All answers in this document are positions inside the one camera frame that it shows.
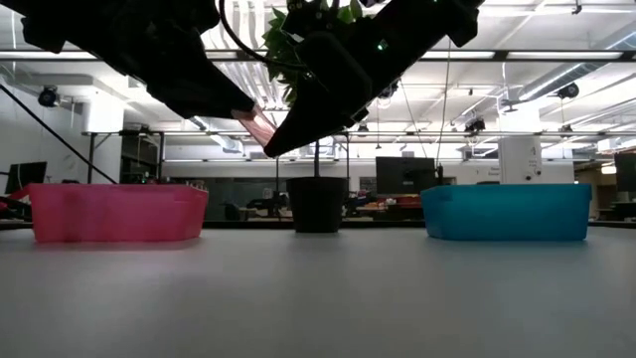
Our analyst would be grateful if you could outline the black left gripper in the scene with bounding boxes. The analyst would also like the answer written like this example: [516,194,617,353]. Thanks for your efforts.
[0,0,257,119]

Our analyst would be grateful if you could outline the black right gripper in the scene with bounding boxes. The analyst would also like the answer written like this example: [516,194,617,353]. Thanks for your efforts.
[262,0,486,158]

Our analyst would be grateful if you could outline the pink pill bottle white cap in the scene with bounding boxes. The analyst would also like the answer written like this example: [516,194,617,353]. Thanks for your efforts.
[231,104,277,149]

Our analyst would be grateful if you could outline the pink plastic bin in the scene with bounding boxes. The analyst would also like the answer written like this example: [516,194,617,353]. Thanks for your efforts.
[25,182,210,244]

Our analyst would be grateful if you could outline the blue plastic bin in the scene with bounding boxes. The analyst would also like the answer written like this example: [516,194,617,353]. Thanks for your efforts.
[420,183,593,243]

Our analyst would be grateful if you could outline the green plant in black pot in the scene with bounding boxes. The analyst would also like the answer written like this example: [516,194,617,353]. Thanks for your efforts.
[261,0,367,234]

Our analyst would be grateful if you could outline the black monitor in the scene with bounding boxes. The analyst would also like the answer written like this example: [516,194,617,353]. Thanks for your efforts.
[4,160,49,196]
[375,156,437,196]
[613,152,636,193]

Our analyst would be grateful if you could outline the black right arm cable loop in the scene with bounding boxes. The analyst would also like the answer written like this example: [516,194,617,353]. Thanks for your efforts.
[218,0,310,71]

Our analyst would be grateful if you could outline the long ceiling light rail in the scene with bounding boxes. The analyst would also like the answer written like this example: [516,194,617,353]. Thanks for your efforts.
[0,48,636,63]

